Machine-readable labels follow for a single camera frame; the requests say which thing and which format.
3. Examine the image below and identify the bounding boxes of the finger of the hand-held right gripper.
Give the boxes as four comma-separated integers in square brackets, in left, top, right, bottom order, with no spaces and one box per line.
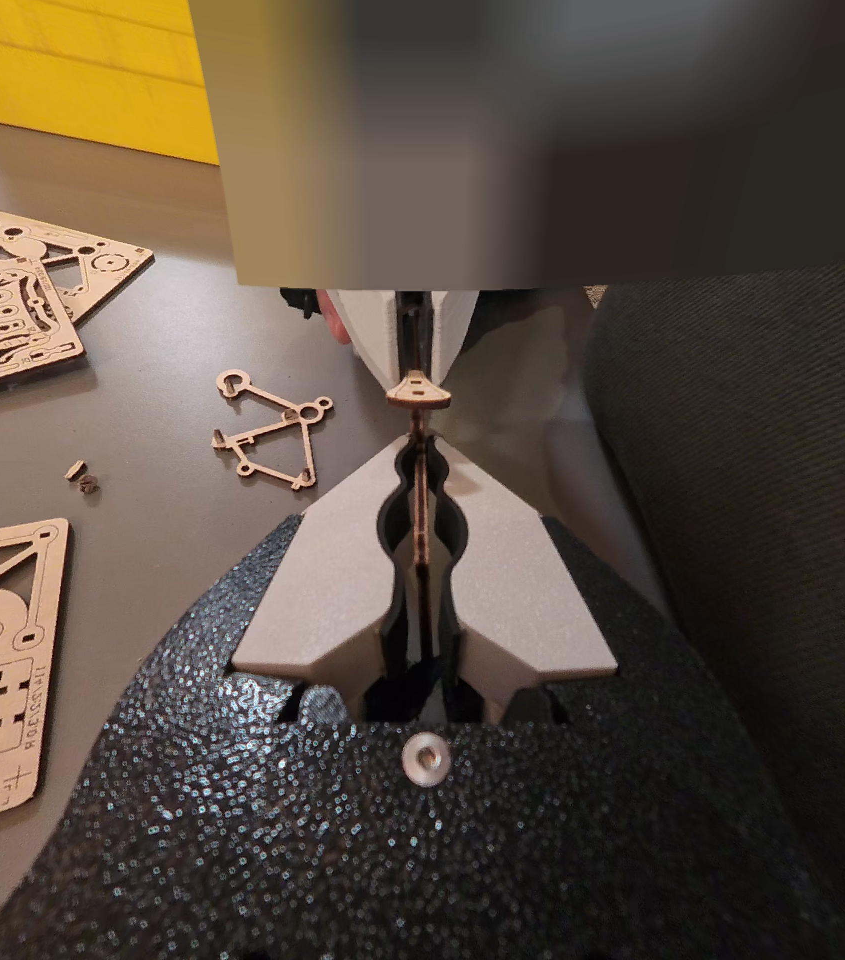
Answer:
[430,288,481,382]
[332,288,403,391]

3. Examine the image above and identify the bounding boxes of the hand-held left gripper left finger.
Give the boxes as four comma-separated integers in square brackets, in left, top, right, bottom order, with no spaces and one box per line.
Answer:
[231,435,418,723]

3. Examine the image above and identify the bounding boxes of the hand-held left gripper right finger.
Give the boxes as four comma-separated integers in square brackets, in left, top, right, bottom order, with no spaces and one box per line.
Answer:
[428,435,619,725]

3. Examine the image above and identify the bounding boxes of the small fan-shaped wooden part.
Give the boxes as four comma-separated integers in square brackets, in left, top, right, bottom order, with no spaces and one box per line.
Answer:
[386,369,454,411]

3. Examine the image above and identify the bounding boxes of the wooden model part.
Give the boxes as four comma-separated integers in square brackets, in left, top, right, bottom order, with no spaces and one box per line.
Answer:
[409,408,435,676]

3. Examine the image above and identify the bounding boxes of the laser-cut wooden parts sheet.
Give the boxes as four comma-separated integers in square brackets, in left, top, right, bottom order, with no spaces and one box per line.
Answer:
[0,196,156,327]
[0,266,88,406]
[0,517,71,826]

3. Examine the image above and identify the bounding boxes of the person's right hand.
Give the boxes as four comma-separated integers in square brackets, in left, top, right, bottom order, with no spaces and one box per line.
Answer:
[317,288,355,346]

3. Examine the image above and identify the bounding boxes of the person's dark clothing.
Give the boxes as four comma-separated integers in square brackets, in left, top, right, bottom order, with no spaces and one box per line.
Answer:
[583,258,845,954]

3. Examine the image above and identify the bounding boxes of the yellow plastic bin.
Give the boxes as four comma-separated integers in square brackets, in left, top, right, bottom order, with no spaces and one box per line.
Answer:
[0,0,221,166]

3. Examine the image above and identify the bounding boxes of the wooden triangular frame part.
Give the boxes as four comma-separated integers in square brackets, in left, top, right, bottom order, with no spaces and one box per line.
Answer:
[212,367,335,492]

